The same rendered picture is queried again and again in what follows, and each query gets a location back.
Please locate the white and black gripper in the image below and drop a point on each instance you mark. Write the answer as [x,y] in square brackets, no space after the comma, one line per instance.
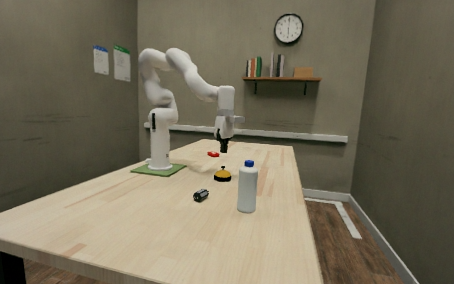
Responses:
[223,131]

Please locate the white bottle with blue cap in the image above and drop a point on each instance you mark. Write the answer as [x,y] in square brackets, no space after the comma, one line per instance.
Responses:
[247,187]

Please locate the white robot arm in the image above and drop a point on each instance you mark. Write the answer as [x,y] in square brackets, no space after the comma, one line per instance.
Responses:
[150,59]

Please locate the yellow and black service bell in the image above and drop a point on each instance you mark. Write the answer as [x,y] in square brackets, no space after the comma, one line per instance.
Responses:
[222,175]

